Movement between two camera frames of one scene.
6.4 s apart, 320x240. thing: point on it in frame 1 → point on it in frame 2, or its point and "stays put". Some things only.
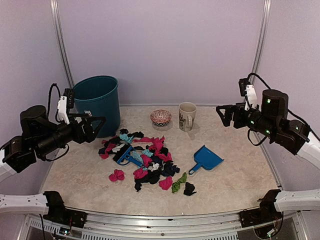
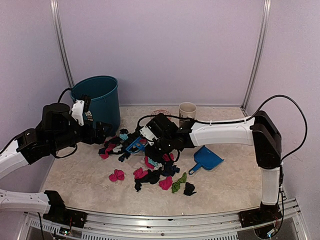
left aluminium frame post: (55, 6) stays put
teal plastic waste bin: (99, 95) stays put
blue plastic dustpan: (207, 158) stays put
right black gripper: (227, 120) → (154, 156)
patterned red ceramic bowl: (160, 117) stays put
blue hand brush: (127, 155) → (136, 146)
